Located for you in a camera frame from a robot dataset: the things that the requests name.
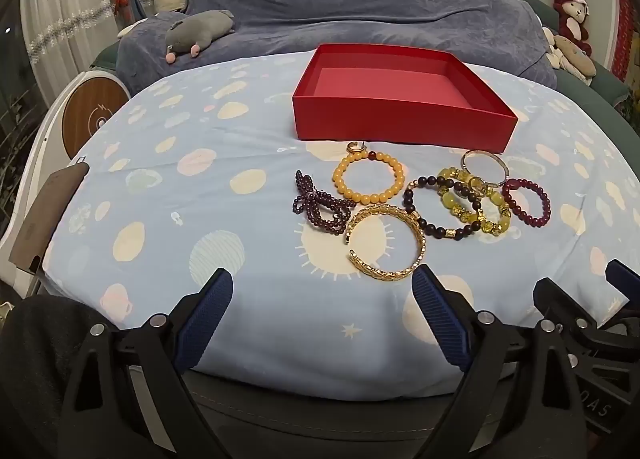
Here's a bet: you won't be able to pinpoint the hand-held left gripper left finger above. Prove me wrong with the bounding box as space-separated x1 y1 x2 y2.
57 266 236 459

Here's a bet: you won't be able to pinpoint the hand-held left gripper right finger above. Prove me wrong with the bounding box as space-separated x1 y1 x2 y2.
411 264 590 459

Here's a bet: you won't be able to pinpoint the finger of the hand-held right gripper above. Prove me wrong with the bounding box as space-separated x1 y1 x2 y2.
605 260 640 301
532 277 640 342

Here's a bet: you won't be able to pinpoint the gold cuff bangle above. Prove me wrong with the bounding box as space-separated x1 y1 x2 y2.
344 204 427 282

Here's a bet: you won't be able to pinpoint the red bead bracelet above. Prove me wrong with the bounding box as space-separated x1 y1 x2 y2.
501 178 551 226

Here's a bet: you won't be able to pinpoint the yellow-green crystal bead bracelet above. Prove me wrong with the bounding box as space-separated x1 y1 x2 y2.
436 168 512 235

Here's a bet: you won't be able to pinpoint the dark bead bracelet gold spacers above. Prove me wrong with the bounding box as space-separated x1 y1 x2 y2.
402 175 483 242

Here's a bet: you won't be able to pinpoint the purple garnet bead bracelet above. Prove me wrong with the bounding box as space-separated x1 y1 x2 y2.
291 170 353 236

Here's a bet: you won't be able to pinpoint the thin metal bangle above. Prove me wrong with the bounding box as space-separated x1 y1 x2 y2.
460 149 510 187

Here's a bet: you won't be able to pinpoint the yellow bead bracelet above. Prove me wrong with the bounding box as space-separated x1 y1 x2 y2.
332 150 405 205

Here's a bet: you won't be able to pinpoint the red cardboard box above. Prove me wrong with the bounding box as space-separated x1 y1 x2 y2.
291 43 519 155

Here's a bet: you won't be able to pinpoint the light blue planet-print sheet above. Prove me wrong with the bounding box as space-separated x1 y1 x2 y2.
42 52 636 387

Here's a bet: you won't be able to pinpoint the green sofa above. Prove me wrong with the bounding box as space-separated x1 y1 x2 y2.
510 0 640 140

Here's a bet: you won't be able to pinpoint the beige spotted plush toy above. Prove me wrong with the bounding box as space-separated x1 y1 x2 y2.
542 26 598 80

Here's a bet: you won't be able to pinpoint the white stand with wooden disc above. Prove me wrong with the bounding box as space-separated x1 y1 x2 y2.
0 66 133 290

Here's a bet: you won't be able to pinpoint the red monkey plush toy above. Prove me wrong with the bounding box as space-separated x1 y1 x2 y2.
552 0 593 57

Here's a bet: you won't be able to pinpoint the grey plush toy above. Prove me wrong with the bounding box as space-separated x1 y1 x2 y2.
165 9 236 64

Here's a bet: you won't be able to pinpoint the silver tinsel garland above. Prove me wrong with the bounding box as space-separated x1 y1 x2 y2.
27 0 151 62

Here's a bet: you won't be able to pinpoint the blue-grey blanket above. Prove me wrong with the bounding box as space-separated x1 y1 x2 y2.
116 0 558 95

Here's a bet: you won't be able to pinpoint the red wall hanging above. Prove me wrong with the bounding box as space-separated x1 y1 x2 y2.
612 0 638 82

